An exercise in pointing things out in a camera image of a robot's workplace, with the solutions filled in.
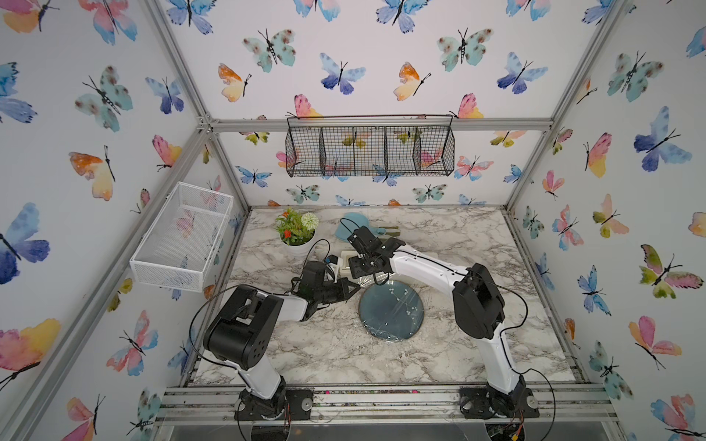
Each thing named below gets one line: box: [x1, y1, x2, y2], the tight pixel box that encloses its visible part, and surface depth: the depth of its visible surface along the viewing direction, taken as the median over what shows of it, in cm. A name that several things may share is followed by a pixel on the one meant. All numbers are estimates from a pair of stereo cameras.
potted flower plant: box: [274, 207, 319, 261], surface depth 97 cm
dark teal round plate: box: [358, 280, 425, 343], surface depth 90 cm
